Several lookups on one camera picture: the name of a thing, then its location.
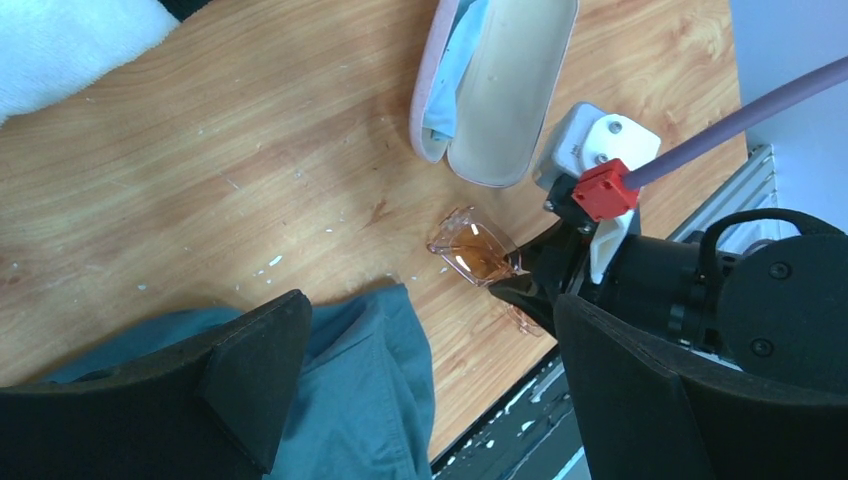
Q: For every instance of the pink glasses case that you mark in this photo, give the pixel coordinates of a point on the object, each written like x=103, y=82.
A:
x=505, y=93

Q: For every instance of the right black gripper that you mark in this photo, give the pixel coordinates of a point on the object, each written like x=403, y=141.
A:
x=652, y=284

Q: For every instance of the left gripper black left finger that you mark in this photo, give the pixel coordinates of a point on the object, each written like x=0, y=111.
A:
x=212, y=406

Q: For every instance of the aluminium frame rail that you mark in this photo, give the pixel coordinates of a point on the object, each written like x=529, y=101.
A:
x=751, y=187

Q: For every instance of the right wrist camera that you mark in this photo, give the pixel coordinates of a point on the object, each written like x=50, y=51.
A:
x=588, y=137

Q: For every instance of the black mounting base plate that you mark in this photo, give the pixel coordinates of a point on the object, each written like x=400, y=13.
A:
x=531, y=432

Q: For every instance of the orange sunglasses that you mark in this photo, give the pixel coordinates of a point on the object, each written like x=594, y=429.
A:
x=471, y=244

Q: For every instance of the black white checkered pillow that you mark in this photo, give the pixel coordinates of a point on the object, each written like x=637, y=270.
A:
x=51, y=50

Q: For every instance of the grey blue crumpled garment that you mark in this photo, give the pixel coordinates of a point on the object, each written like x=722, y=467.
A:
x=364, y=404

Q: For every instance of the light blue cleaning cloth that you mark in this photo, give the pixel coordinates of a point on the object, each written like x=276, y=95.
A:
x=440, y=115

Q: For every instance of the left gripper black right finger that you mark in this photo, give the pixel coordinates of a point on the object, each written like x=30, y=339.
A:
x=648, y=409

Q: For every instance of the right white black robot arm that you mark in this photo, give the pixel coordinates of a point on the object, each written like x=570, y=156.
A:
x=764, y=289

